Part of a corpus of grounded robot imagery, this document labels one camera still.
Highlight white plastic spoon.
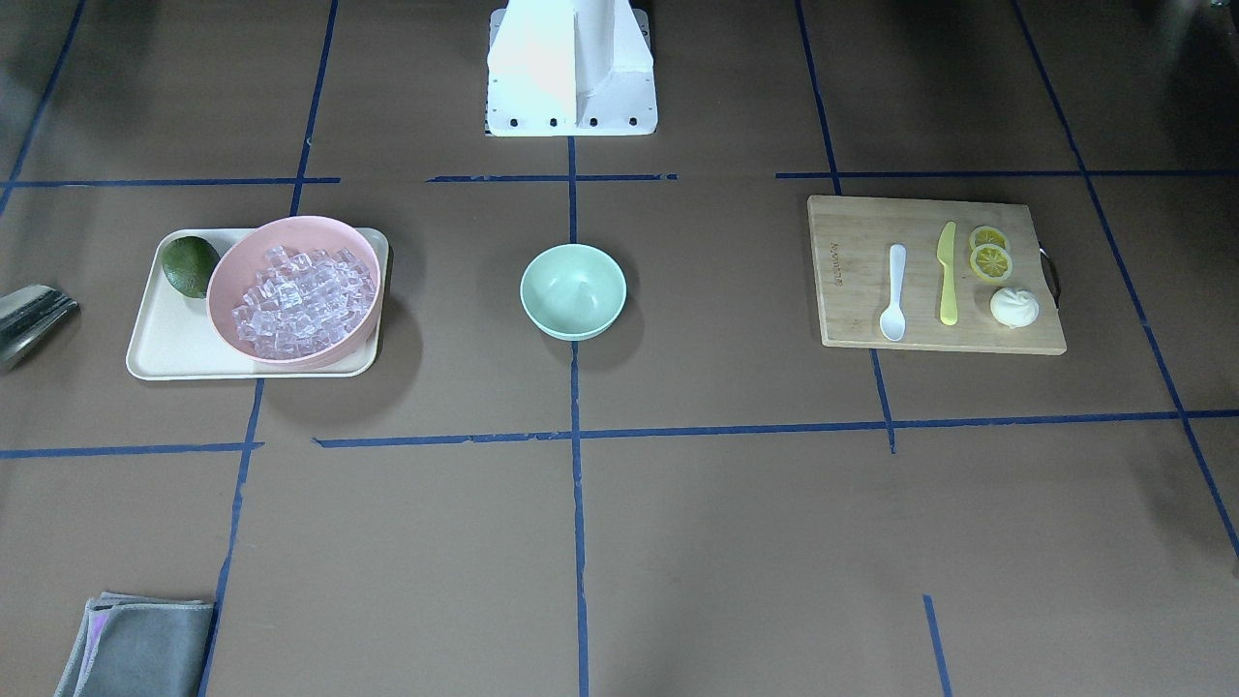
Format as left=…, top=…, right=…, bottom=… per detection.
left=878, top=244, right=907, bottom=343

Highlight clear ice cubes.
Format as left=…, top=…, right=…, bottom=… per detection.
left=229, top=244, right=378, bottom=360

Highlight mint green bowl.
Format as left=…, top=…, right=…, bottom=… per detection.
left=519, top=244, right=628, bottom=343

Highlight pink bowl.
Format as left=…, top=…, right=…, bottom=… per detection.
left=207, top=215, right=389, bottom=378

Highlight metal ice scoop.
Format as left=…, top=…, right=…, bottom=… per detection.
left=1, top=284, right=79, bottom=374

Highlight bamboo cutting board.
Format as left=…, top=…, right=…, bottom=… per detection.
left=808, top=196, right=1067, bottom=354

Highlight yellow plastic knife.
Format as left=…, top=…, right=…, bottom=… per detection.
left=935, top=222, right=957, bottom=326

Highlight upper lemon slice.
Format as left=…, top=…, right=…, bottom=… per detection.
left=969, top=227, right=1010, bottom=251

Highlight white steamed bun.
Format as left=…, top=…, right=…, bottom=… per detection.
left=987, top=287, right=1041, bottom=329

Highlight green avocado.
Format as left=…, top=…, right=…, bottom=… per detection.
left=161, top=235, right=221, bottom=300

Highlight cream rectangular tray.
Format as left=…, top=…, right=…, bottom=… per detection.
left=128, top=227, right=383, bottom=380

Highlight grey folded cloth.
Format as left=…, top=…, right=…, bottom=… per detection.
left=53, top=591, right=214, bottom=696

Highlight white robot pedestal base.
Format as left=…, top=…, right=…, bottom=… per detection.
left=484, top=1, right=659, bottom=137

